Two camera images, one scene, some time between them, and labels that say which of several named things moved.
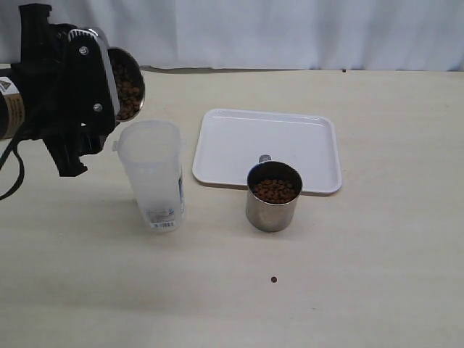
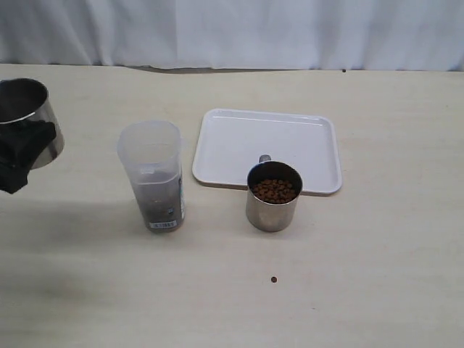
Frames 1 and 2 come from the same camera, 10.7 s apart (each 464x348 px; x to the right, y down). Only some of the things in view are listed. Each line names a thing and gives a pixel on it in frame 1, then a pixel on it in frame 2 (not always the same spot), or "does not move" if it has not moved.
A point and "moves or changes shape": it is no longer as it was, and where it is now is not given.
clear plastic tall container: x=151 y=152 does not move
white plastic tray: x=230 y=142 does not move
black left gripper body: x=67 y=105 to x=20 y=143
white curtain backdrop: x=276 y=35 does not move
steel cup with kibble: x=272 y=193 does not move
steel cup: x=125 y=75 moves or changes shape
